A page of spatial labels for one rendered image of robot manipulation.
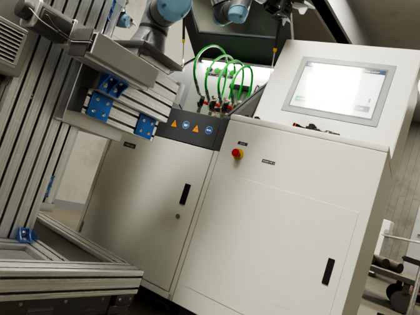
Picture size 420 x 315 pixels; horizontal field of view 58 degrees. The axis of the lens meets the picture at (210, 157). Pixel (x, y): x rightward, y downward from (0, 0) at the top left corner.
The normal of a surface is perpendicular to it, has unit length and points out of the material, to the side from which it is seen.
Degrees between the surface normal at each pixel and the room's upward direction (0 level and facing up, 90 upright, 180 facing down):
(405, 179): 90
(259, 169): 90
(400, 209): 90
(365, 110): 76
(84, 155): 90
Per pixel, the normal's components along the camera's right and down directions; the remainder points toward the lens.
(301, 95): -0.36, -0.43
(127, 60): 0.76, 0.20
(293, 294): -0.44, -0.22
